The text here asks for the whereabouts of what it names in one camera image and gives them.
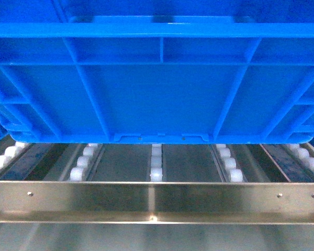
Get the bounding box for white roller track far left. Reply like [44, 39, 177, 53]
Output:
[0, 142, 30, 173]

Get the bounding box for white roller track centre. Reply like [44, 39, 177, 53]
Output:
[150, 144, 163, 182]

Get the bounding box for large blue plastic crate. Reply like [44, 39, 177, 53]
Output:
[0, 1, 314, 144]

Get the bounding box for white roller track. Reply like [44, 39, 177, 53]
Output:
[150, 144, 163, 182]
[0, 142, 30, 173]
[216, 144, 244, 182]
[287, 144, 314, 174]
[70, 143, 98, 181]

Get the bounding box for white roller track far right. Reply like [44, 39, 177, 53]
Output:
[287, 144, 314, 174]

